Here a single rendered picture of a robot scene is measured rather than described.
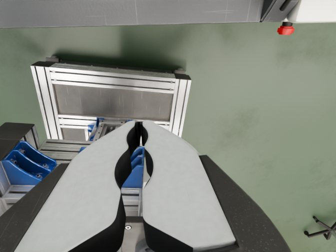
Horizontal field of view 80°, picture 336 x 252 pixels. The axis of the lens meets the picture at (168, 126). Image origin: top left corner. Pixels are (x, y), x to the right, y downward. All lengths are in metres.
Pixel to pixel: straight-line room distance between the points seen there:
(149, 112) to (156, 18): 0.93
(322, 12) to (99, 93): 1.06
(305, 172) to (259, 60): 1.28
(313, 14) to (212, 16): 0.15
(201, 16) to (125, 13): 0.12
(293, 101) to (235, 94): 0.47
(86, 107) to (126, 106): 0.24
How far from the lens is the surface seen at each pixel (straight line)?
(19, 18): 0.42
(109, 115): 1.29
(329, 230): 3.23
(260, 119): 1.74
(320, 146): 2.23
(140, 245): 0.57
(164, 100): 1.22
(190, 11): 0.37
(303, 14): 0.41
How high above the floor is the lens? 1.32
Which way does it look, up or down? 58 degrees down
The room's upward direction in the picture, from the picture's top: 173 degrees clockwise
